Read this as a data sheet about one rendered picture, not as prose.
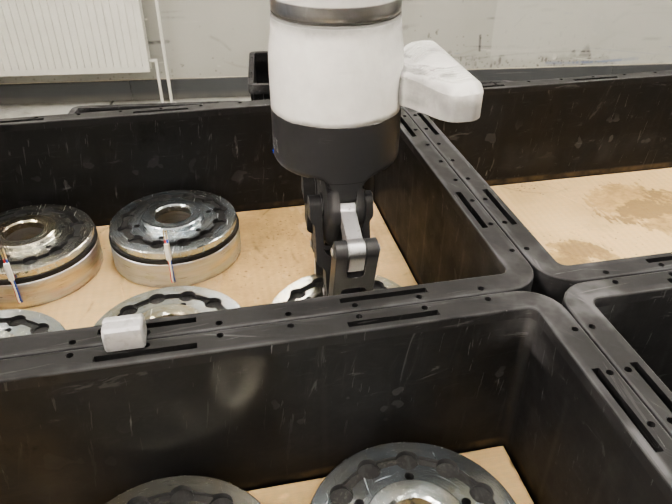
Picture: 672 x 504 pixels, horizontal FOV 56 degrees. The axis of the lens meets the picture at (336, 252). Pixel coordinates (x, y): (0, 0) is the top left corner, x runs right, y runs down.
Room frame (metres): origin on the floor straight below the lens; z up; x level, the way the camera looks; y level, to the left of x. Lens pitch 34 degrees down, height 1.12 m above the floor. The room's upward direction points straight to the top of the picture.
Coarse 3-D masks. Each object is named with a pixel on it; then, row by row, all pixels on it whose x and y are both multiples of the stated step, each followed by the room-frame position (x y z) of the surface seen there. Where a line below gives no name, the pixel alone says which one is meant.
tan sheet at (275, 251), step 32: (256, 224) 0.48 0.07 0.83; (288, 224) 0.48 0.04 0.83; (384, 224) 0.48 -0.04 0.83; (256, 256) 0.43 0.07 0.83; (288, 256) 0.43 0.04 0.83; (384, 256) 0.43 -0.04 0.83; (96, 288) 0.39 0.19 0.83; (128, 288) 0.39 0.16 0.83; (224, 288) 0.39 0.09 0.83; (256, 288) 0.39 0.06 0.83; (64, 320) 0.35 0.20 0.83; (96, 320) 0.35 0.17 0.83
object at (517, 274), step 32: (0, 128) 0.47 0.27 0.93; (32, 128) 0.48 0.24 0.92; (416, 128) 0.46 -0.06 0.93; (448, 192) 0.36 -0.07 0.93; (480, 224) 0.34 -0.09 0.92; (512, 256) 0.28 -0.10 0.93; (416, 288) 0.26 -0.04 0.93; (448, 288) 0.26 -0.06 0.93; (480, 288) 0.26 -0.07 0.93; (512, 288) 0.26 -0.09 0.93; (160, 320) 0.23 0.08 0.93; (192, 320) 0.23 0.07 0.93; (224, 320) 0.23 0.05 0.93; (256, 320) 0.23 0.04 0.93; (288, 320) 0.23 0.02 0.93; (0, 352) 0.21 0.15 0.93; (32, 352) 0.21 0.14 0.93
